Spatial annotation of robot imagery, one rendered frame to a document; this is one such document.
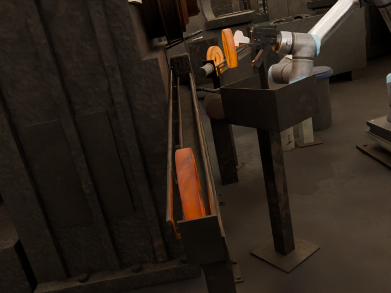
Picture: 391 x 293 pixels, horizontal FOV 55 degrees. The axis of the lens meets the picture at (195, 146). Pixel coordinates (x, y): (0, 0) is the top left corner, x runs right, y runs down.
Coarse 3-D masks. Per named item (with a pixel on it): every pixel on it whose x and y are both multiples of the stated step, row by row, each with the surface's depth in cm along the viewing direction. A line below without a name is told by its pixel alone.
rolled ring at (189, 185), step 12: (180, 156) 72; (192, 156) 74; (180, 168) 70; (192, 168) 70; (180, 180) 69; (192, 180) 68; (180, 192) 68; (192, 192) 68; (192, 204) 68; (192, 216) 68
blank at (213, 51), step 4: (212, 48) 219; (216, 48) 222; (208, 52) 218; (212, 52) 218; (216, 52) 222; (220, 52) 226; (208, 56) 218; (212, 56) 218; (216, 56) 227; (220, 56) 226; (216, 60) 228; (220, 60) 226; (216, 64) 226; (216, 68) 223; (216, 72) 224
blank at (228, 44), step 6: (222, 30) 151; (228, 30) 149; (222, 36) 155; (228, 36) 147; (228, 42) 146; (228, 48) 146; (234, 48) 147; (228, 54) 148; (234, 54) 147; (228, 60) 153; (234, 60) 149; (234, 66) 154
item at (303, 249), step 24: (240, 96) 127; (264, 96) 118; (288, 96) 118; (312, 96) 125; (240, 120) 131; (264, 120) 122; (288, 120) 119; (264, 144) 137; (264, 168) 142; (288, 216) 147; (288, 240) 150; (288, 264) 146
